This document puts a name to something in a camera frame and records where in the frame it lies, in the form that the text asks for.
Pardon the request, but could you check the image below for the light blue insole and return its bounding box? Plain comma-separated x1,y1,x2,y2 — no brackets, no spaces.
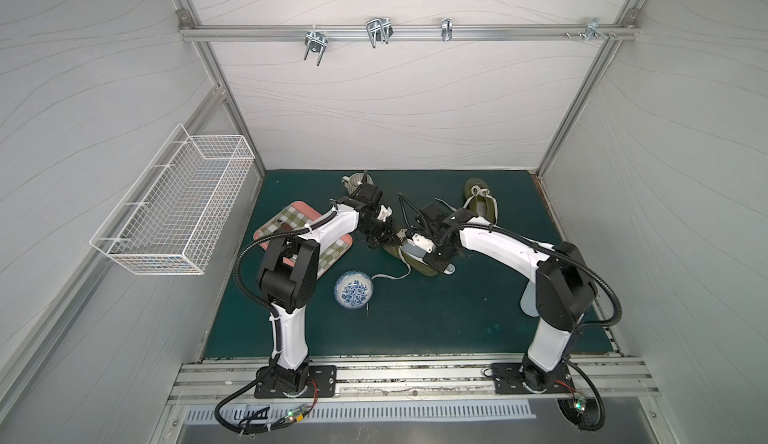
520,280,539,318
400,238,438,277

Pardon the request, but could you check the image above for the olive green shoe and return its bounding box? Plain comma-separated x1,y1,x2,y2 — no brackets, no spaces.
463,177,499,224
366,229,438,280

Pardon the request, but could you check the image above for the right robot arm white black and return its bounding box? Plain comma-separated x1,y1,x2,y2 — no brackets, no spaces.
415,203,597,394

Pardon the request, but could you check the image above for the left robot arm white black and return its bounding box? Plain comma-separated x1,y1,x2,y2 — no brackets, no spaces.
257,182,399,397

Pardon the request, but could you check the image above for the striped ceramic cup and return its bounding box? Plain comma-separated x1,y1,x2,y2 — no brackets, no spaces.
341,171,374,195

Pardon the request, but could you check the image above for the pink tray checkered cloth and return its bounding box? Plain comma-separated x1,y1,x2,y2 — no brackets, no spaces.
253,201,353,278

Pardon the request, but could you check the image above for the blue white patterned bowl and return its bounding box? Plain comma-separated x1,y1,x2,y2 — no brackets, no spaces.
334,271,374,310

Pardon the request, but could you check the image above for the metal clamp hook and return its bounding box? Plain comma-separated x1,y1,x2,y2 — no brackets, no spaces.
441,18,453,42
365,18,393,48
303,30,328,66
564,18,618,42

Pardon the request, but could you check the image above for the aluminium crossbar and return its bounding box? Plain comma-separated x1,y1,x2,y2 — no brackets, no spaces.
180,22,641,42

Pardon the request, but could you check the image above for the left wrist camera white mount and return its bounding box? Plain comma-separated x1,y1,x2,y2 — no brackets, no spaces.
376,205,393,222

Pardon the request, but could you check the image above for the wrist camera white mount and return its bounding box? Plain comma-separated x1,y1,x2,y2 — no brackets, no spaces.
376,205,393,222
408,233,435,257

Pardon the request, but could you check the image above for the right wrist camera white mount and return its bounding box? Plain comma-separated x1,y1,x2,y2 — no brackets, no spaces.
408,233,435,257

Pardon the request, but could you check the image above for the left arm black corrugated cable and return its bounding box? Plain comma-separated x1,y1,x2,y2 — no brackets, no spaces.
232,209,340,319

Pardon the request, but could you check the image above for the white wire basket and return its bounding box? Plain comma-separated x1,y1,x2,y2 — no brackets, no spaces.
90,123,255,276

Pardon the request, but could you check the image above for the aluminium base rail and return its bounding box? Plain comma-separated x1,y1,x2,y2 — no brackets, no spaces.
167,353,661,404

